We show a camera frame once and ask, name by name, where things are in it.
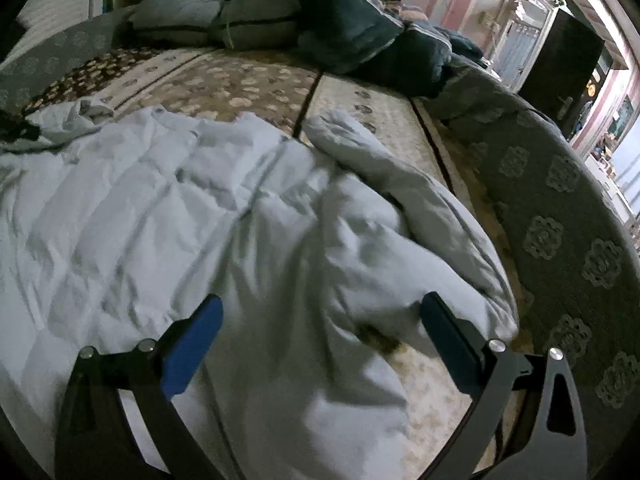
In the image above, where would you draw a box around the light blue puffer jacket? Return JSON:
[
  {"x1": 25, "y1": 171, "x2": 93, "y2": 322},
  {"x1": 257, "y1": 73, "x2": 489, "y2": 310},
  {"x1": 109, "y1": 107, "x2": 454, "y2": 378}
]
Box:
[{"x1": 1, "y1": 106, "x2": 518, "y2": 479}]

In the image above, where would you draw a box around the black open door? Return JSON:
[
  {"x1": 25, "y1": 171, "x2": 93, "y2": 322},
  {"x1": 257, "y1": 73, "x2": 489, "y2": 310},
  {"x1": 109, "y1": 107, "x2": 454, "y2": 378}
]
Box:
[{"x1": 518, "y1": 9, "x2": 613, "y2": 140}]

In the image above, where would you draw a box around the white cabinet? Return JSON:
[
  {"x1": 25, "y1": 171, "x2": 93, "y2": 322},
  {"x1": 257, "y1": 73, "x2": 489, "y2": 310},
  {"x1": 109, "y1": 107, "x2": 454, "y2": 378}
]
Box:
[{"x1": 489, "y1": 0, "x2": 555, "y2": 92}]

